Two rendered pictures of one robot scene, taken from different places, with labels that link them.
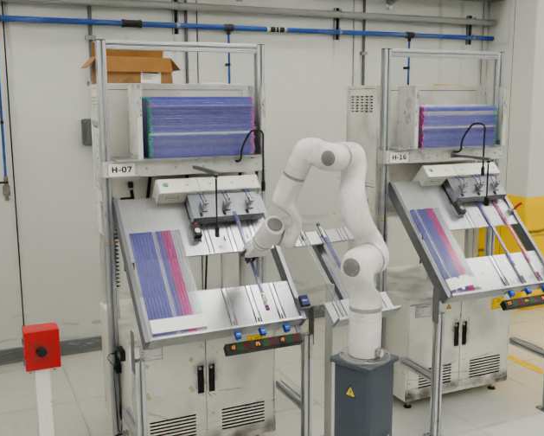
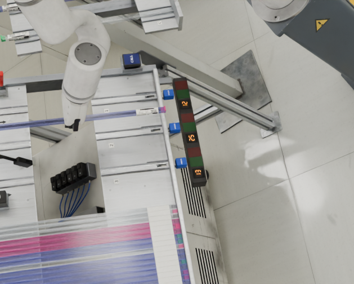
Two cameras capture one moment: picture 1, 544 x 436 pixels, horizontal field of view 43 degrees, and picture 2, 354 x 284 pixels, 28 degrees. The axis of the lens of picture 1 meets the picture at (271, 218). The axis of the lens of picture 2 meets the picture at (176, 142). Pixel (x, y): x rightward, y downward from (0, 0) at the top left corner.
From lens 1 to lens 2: 1.60 m
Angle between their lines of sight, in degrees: 41
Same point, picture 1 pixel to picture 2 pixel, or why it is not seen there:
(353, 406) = (332, 26)
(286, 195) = (65, 14)
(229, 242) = (13, 151)
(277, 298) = (118, 98)
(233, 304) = (129, 162)
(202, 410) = (191, 238)
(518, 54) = not seen: outside the picture
